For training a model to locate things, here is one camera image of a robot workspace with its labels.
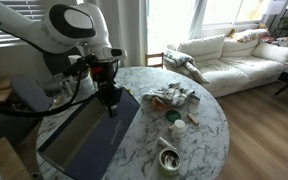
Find green round lid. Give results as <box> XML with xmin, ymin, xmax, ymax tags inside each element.
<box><xmin>164</xmin><ymin>109</ymin><xmax>182</xmax><ymax>123</ymax></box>

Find natural wooden chair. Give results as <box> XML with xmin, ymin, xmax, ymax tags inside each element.
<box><xmin>145</xmin><ymin>52</ymin><xmax>165</xmax><ymax>69</ymax></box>

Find grey folded blanket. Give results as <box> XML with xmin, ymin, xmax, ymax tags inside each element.
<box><xmin>164</xmin><ymin>49</ymin><xmax>211</xmax><ymax>84</ymax></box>

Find small wooden block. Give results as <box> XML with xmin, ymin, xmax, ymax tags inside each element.
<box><xmin>186</xmin><ymin>112</ymin><xmax>200</xmax><ymax>126</ymax></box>

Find open green tin can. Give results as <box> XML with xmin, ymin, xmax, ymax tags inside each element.
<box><xmin>157</xmin><ymin>147</ymin><xmax>183</xmax><ymax>178</ymax></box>

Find white tube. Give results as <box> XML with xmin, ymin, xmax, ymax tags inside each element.
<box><xmin>157</xmin><ymin>136</ymin><xmax>177</xmax><ymax>152</ymax></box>

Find floral cream pillow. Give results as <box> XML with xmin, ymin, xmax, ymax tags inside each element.
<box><xmin>232</xmin><ymin>28</ymin><xmax>271</xmax><ymax>43</ymax></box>

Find white window blinds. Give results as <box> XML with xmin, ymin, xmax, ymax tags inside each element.
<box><xmin>0</xmin><ymin>0</ymin><xmax>47</xmax><ymax>48</ymax></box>

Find small white bottle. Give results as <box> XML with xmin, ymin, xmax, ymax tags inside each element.
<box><xmin>170</xmin><ymin>119</ymin><xmax>187</xmax><ymax>142</ymax></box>

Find plant on black stand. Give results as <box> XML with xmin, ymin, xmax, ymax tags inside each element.
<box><xmin>271</xmin><ymin>9</ymin><xmax>288</xmax><ymax>38</ymax></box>

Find cream white sofa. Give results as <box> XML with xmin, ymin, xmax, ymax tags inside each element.
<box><xmin>165</xmin><ymin>29</ymin><xmax>288</xmax><ymax>98</ymax></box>

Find striped grey white cloth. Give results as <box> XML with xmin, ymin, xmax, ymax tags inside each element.
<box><xmin>142</xmin><ymin>82</ymin><xmax>202</xmax><ymax>108</ymax></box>

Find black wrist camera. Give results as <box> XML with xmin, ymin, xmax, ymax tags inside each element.
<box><xmin>71</xmin><ymin>54</ymin><xmax>98</xmax><ymax>76</ymax></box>

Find sheer white curtain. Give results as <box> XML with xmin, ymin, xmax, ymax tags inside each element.
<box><xmin>187</xmin><ymin>0</ymin><xmax>209</xmax><ymax>38</ymax></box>

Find large navy blue box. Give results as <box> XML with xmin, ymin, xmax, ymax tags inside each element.
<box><xmin>36</xmin><ymin>87</ymin><xmax>141</xmax><ymax>180</ymax></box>

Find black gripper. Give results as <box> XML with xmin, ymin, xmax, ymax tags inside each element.
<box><xmin>90</xmin><ymin>60</ymin><xmax>123</xmax><ymax>118</ymax></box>

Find grey upholstered chair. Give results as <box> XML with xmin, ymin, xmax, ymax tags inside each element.
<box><xmin>12</xmin><ymin>79</ymin><xmax>57</xmax><ymax>116</ymax></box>

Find white heavy curtain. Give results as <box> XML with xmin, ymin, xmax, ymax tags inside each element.
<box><xmin>93</xmin><ymin>0</ymin><xmax>149</xmax><ymax>69</ymax></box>

